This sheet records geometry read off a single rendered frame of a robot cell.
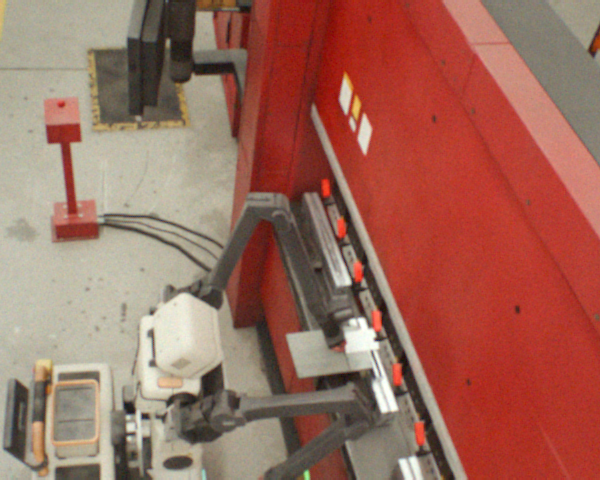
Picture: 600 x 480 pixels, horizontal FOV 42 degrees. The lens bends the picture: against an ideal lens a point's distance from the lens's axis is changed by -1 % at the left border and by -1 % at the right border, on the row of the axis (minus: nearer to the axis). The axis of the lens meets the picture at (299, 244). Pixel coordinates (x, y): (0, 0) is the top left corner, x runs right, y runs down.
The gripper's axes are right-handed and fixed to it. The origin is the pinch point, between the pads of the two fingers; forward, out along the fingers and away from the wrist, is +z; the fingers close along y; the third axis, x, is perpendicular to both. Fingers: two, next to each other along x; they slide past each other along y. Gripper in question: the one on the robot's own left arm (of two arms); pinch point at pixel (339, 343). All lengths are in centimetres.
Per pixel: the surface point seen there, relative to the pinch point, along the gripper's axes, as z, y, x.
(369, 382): 8.8, -13.5, -4.3
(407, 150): -70, 4, -44
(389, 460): 16.7, -39.1, -1.3
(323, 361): -2.1, -5.6, 7.0
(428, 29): -103, 8, -59
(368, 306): -14.8, -0.5, -14.8
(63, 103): -25, 165, 86
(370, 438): 14.8, -30.2, 2.2
